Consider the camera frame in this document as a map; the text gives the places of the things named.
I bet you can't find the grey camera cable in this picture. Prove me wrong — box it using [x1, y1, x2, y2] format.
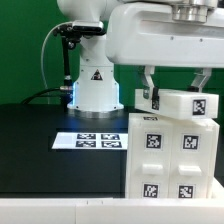
[40, 22, 73, 90]

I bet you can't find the black camera on stand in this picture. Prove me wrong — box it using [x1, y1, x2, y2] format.
[53, 20, 106, 106]

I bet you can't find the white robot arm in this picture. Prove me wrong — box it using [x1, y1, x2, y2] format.
[57, 0, 224, 120]

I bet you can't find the white cabinet body box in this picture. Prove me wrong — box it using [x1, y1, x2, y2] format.
[125, 113, 219, 198]

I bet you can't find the white cabinet top panel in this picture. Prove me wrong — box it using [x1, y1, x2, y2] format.
[131, 129, 172, 199]

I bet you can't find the black power cable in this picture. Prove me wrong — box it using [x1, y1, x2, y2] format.
[21, 88, 73, 106]

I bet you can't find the small white cabinet block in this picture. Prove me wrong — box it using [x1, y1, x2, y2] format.
[135, 89, 219, 120]

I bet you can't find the white cabinet door panel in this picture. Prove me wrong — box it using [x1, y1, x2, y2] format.
[169, 128, 214, 199]

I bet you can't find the white L-shaped fence wall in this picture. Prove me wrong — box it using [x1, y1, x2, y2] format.
[0, 176, 224, 224]

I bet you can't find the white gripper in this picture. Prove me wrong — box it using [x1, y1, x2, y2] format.
[106, 1, 224, 110]

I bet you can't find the white marker base sheet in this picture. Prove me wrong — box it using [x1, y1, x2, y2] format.
[52, 132, 128, 150]

